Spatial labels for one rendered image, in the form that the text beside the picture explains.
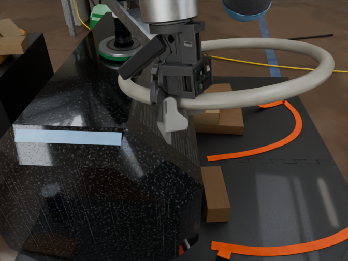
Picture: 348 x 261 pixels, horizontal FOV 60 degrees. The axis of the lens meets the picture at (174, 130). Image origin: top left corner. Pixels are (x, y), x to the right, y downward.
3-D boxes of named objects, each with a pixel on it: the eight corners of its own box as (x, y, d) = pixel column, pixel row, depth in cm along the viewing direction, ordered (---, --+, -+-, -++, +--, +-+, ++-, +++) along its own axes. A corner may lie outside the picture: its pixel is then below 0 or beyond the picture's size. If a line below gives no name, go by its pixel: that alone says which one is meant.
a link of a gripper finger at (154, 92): (157, 124, 51) (157, 71, 49) (150, 122, 52) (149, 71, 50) (172, 118, 55) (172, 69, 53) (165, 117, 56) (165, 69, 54)
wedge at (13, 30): (-7, 30, 169) (-10, 22, 166) (11, 26, 174) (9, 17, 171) (6, 41, 158) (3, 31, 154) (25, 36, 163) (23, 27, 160)
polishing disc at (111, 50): (143, 58, 121) (143, 55, 120) (92, 55, 123) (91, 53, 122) (153, 38, 137) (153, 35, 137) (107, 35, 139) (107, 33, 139)
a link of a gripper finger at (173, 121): (183, 153, 52) (184, 99, 49) (155, 147, 55) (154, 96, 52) (192, 148, 54) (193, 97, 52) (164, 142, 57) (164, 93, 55)
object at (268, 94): (95, 74, 84) (92, 63, 82) (235, 40, 102) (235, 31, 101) (183, 141, 44) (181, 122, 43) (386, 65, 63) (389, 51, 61)
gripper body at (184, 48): (193, 103, 48) (186, 25, 43) (150, 98, 53) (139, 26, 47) (214, 87, 54) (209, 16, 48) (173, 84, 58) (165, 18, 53)
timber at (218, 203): (228, 221, 161) (231, 207, 154) (205, 222, 161) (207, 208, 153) (218, 179, 185) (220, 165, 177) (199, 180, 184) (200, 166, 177)
